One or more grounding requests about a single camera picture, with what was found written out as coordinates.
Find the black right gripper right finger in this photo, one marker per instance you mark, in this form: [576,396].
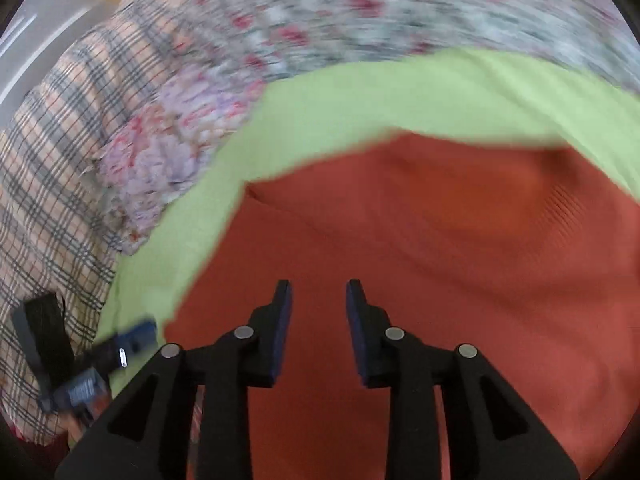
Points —
[448,406]

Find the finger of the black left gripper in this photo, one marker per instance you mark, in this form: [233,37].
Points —
[138,338]

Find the purple floral pillow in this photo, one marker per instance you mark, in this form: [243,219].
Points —
[166,145]

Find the plaid beige blanket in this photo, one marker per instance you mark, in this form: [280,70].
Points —
[53,234]

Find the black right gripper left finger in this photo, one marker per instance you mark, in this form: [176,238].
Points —
[145,432]

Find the rose floral quilt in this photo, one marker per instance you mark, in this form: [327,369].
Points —
[275,39]

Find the rust orange knit garment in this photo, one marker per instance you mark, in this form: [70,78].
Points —
[530,255]

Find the light green bed sheet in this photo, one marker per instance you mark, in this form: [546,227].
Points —
[465,95]

